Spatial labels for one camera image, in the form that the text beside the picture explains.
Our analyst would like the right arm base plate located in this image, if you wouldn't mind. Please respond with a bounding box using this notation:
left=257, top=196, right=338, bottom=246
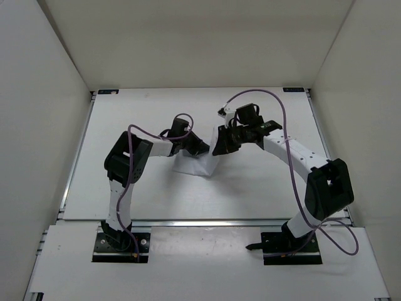
left=246, top=227, right=323, bottom=266

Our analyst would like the left blue corner label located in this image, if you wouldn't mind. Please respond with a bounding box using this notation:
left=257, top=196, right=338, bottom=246
left=97, top=89, right=119, bottom=95

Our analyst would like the purple cable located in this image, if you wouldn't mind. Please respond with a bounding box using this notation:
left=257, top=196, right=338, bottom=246
left=115, top=113, right=194, bottom=261
left=225, top=89, right=360, bottom=261

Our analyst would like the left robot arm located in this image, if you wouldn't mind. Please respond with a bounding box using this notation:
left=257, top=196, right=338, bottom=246
left=101, top=117, right=210, bottom=250

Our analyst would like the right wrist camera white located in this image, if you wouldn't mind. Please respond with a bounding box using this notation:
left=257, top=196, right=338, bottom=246
left=217, top=106, right=236, bottom=128

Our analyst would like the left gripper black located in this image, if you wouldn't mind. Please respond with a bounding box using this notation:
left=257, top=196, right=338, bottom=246
left=179, top=130, right=211, bottom=156

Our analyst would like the white skirt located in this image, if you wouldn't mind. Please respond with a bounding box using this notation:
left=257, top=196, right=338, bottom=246
left=172, top=126, right=219, bottom=176

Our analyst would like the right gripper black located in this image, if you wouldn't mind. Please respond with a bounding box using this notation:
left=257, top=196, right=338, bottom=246
left=214, top=124, right=250, bottom=156

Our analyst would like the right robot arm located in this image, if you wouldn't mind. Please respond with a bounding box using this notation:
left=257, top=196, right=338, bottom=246
left=212, top=103, right=355, bottom=251

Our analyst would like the right blue corner label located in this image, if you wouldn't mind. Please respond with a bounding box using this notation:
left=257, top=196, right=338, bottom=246
left=283, top=87, right=305, bottom=93

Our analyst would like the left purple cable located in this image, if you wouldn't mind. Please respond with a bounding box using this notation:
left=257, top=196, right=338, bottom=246
left=115, top=113, right=194, bottom=261

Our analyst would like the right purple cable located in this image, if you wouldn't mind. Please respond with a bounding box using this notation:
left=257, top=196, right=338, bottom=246
left=225, top=89, right=360, bottom=261

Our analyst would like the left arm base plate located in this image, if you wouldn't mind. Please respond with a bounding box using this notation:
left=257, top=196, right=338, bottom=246
left=92, top=228, right=151, bottom=263

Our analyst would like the aluminium front rail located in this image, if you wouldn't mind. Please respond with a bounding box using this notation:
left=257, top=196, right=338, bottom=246
left=56, top=218, right=352, bottom=228

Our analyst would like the blue corner label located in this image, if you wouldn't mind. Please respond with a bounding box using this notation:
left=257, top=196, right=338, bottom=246
left=97, top=89, right=119, bottom=95
left=283, top=87, right=305, bottom=93

